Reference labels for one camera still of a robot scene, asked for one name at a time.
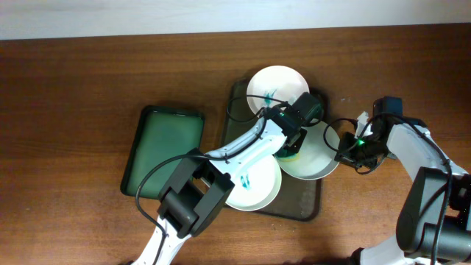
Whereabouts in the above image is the white plate green stain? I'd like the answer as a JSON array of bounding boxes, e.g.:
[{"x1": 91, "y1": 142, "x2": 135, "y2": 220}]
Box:
[{"x1": 226, "y1": 155, "x2": 282, "y2": 211}]

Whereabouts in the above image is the dark brown serving tray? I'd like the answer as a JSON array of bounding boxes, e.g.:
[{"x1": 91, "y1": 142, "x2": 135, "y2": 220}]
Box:
[{"x1": 221, "y1": 79, "x2": 322, "y2": 222}]

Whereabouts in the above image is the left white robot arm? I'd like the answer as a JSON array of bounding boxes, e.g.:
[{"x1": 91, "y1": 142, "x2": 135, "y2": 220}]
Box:
[{"x1": 136, "y1": 92, "x2": 324, "y2": 264}]

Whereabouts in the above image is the green rectangular tray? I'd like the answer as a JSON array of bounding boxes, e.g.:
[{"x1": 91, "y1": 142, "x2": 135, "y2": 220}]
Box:
[{"x1": 120, "y1": 105, "x2": 205, "y2": 197}]

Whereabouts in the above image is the pale grey-blue plate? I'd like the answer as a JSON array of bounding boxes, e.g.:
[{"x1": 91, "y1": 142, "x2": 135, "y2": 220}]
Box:
[{"x1": 277, "y1": 121, "x2": 339, "y2": 180}]

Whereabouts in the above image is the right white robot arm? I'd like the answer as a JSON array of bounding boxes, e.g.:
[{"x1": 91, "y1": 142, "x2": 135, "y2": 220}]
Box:
[{"x1": 335, "y1": 96, "x2": 470, "y2": 264}]

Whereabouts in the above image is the white plate pink rim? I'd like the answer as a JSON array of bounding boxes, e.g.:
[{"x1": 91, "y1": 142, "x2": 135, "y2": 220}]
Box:
[{"x1": 246, "y1": 66, "x2": 309, "y2": 113}]

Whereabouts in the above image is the green and yellow sponge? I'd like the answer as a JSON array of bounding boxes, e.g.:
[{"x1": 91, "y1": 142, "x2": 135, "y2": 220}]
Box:
[{"x1": 275, "y1": 148, "x2": 299, "y2": 162}]

